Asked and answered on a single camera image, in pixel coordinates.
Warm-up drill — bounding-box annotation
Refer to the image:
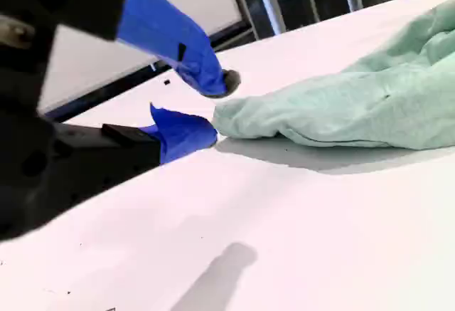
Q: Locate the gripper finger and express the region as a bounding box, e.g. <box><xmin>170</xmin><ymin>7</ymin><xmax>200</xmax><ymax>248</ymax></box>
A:
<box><xmin>0</xmin><ymin>0</ymin><xmax>242</xmax><ymax>97</ymax></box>
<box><xmin>56</xmin><ymin>101</ymin><xmax>218</xmax><ymax>211</ymax></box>

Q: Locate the pale green T-shirt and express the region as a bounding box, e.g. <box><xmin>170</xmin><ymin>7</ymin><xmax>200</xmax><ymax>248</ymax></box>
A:
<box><xmin>212</xmin><ymin>0</ymin><xmax>455</xmax><ymax>149</ymax></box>

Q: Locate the grey metal frame post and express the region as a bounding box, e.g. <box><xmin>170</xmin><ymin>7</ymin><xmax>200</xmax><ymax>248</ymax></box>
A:
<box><xmin>225</xmin><ymin>0</ymin><xmax>259</xmax><ymax>41</ymax></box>

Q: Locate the black frame bar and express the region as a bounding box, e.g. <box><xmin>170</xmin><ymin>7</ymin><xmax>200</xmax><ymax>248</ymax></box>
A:
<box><xmin>44</xmin><ymin>28</ymin><xmax>259</xmax><ymax>124</ymax></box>

